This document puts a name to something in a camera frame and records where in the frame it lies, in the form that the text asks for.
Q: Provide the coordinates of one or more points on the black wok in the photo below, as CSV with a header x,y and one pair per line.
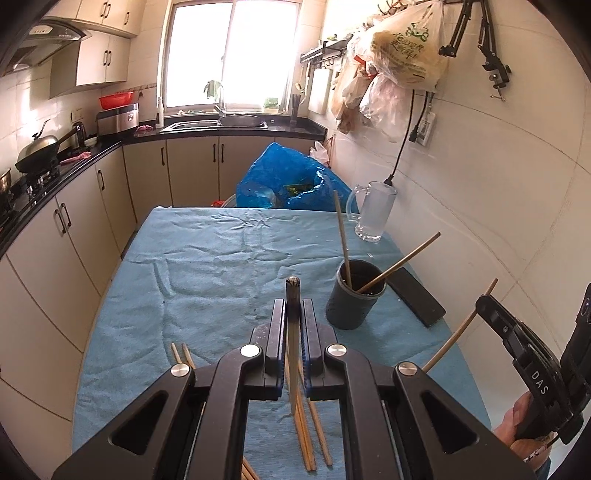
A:
x,y
39,150

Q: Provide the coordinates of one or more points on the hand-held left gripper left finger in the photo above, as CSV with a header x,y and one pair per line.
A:
x,y
280,350

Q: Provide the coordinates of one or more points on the black kitchen countertop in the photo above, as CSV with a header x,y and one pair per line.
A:
x,y
286,129

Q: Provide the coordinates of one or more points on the kitchen window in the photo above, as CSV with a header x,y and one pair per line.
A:
x,y
231,50

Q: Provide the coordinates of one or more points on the stainless steel countertop appliance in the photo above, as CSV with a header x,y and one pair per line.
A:
x,y
117,121

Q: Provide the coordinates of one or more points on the pink cloth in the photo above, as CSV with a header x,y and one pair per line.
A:
x,y
76,158
143,129

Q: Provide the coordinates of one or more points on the cream base cabinets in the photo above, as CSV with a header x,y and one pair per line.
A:
x,y
194,170

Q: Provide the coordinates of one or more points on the yellowish printed plastic bag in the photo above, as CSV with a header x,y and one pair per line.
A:
x,y
411,46

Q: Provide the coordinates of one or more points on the dark grey utensil cup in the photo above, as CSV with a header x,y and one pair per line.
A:
x,y
351,309

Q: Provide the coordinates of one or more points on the stainless steel sink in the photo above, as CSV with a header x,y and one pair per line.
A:
x,y
198,124

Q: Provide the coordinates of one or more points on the range hood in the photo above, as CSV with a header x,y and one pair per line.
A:
x,y
41,39

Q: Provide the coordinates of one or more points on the white plastic bag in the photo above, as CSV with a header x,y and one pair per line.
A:
x,y
319,152

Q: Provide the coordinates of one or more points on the metal pot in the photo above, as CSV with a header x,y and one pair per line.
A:
x,y
4,181

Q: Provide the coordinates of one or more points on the white cutting board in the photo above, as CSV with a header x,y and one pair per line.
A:
x,y
319,92

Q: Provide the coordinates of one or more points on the hanging clear plastic bags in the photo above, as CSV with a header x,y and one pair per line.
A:
x,y
364,92

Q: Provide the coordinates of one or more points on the red plastic basin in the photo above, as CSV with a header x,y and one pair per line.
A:
x,y
115,100

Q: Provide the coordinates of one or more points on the black smartphone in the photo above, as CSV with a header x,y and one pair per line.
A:
x,y
418,297

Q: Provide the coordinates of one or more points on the person's right hand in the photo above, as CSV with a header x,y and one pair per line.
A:
x,y
531,450

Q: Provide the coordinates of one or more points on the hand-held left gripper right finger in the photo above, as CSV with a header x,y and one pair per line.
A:
x,y
306,350

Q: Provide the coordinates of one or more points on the blue towel table cover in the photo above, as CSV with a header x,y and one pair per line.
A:
x,y
207,286

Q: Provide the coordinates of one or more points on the gas stove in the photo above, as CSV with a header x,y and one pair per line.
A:
x,y
39,182

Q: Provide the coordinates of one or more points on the white bottle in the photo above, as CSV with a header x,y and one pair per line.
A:
x,y
159,115

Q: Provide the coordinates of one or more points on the cream wall cabinets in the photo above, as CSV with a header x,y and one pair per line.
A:
x,y
99,57

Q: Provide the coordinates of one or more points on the metal faucet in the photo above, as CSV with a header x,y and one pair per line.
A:
x,y
220,99

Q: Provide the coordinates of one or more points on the white wall socket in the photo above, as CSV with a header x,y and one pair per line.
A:
x,y
427,131

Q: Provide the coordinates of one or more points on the blue plastic bag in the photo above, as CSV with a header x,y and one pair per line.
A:
x,y
268,175

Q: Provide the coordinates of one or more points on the black wall rack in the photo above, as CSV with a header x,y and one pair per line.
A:
x,y
323,50

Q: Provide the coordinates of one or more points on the clear glass mug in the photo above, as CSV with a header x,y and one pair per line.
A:
x,y
376,212

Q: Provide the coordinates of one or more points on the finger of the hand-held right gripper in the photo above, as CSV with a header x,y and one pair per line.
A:
x,y
508,332

